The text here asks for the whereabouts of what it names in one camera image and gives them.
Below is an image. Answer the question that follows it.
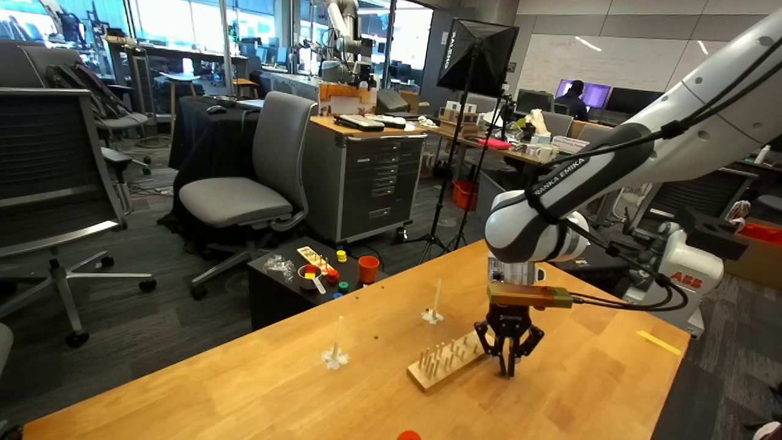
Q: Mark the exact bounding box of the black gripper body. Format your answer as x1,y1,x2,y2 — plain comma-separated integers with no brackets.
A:
486,306,530,340

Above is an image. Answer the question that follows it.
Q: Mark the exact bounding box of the white ABB robot base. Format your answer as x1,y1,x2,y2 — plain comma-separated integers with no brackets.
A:
648,222,723,337

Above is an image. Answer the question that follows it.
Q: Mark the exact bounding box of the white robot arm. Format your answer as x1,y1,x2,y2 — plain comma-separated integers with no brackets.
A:
477,10,782,377

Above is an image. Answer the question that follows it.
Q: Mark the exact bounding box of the wooden peg rack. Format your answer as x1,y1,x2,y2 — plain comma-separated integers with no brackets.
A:
405,333,483,390

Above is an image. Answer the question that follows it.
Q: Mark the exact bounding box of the orange disc at table edge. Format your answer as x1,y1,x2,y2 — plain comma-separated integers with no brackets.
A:
396,429,423,440

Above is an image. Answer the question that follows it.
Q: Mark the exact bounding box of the clear plastic stand far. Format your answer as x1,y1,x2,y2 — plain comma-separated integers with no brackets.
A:
420,278,444,326

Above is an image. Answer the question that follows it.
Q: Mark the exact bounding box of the yellow tape strip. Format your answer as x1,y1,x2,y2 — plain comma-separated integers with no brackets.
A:
634,330,681,357

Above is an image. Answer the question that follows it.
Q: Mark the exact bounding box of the red bucket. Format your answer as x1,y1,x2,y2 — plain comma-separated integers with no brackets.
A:
451,180,477,211

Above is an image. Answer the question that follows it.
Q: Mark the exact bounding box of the orange cup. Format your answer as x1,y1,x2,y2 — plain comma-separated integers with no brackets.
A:
356,255,381,284

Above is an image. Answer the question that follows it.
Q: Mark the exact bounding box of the black low side table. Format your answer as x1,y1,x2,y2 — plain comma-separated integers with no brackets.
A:
247,236,359,328

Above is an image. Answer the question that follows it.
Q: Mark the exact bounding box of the grey drawer cabinet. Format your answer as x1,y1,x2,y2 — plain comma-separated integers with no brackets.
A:
302,118,428,244

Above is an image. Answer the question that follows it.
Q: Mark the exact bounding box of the purple computer monitor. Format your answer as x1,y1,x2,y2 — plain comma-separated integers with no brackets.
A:
554,79,611,109

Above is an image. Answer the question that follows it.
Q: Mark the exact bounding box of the grey office chair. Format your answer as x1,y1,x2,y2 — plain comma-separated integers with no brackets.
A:
179,90,315,297

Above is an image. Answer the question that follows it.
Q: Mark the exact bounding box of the black softbox light stand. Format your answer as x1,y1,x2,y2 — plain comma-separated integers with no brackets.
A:
407,18,518,252

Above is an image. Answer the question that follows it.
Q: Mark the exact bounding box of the black mesh office chair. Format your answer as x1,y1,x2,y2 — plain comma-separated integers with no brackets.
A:
0,88,157,348

